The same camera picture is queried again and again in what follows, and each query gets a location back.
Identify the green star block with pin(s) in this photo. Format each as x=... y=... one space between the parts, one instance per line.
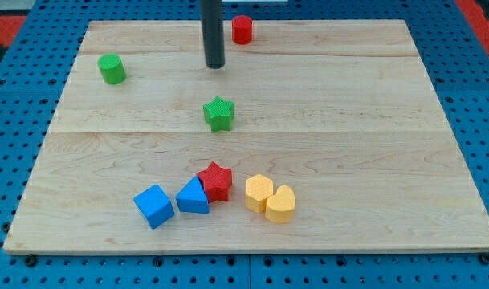
x=219 y=114

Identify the red star block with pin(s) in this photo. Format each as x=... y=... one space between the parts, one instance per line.
x=216 y=182

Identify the yellow hexagon block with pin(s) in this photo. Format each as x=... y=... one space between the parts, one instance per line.
x=257 y=190

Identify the yellow heart block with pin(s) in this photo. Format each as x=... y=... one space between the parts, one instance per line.
x=280 y=207

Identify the blue triangle block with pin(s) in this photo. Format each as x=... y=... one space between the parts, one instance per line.
x=192 y=198

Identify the light wooden board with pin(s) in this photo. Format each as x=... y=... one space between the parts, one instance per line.
x=342 y=111

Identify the blue cube block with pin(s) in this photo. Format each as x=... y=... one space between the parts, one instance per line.
x=154 y=205

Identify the red cylinder block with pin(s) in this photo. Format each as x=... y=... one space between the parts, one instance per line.
x=242 y=29

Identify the black cylindrical pointer rod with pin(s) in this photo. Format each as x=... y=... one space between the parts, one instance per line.
x=211 y=16

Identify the green cylinder block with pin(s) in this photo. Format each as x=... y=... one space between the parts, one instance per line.
x=111 y=69

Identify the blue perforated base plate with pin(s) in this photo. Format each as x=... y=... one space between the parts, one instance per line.
x=454 y=43

